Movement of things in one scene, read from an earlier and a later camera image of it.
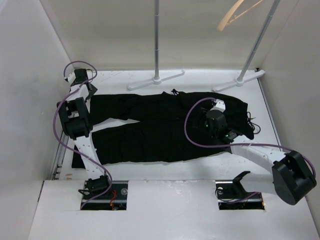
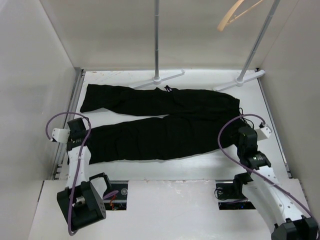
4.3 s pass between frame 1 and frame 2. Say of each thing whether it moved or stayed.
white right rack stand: stayed
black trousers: moved
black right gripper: moved
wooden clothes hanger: stayed
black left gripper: moved
